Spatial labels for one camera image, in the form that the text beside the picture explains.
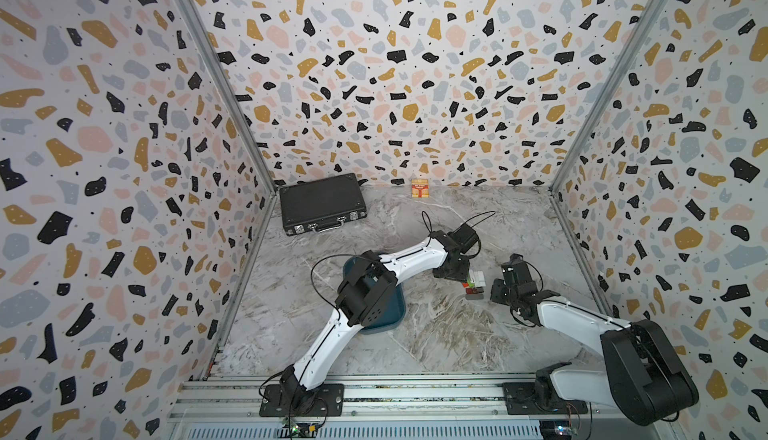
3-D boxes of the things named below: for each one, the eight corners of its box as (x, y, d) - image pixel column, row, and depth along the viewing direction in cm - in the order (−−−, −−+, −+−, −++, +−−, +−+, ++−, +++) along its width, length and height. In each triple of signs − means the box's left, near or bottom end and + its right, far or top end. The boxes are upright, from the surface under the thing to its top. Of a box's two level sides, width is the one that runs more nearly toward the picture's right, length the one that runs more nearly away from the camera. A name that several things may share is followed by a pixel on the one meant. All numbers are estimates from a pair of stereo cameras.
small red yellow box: (411, 197, 122) (411, 193, 121) (411, 182, 128) (411, 178, 126) (429, 197, 122) (429, 193, 121) (427, 182, 128) (428, 178, 126)
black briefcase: (288, 241, 108) (283, 230, 103) (284, 195, 122) (279, 184, 118) (368, 221, 114) (367, 210, 109) (355, 180, 129) (353, 169, 124)
